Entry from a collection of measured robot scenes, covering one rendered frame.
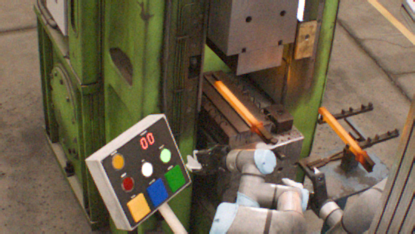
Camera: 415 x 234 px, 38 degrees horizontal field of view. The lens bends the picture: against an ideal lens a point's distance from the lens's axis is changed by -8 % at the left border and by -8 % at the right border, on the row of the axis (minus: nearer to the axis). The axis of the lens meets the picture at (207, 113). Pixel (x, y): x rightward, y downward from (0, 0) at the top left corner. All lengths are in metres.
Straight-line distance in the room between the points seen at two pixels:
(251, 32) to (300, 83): 0.58
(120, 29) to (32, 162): 1.50
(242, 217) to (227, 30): 0.89
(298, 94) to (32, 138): 1.91
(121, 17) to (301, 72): 0.81
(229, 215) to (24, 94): 3.12
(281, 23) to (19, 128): 2.31
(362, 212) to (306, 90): 1.07
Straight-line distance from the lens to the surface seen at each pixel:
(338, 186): 2.85
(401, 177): 1.20
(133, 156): 2.18
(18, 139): 4.12
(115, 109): 2.90
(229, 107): 2.69
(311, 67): 2.82
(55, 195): 3.70
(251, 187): 1.96
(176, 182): 2.31
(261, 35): 2.35
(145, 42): 2.30
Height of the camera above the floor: 2.57
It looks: 37 degrees down
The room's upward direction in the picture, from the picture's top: 5 degrees clockwise
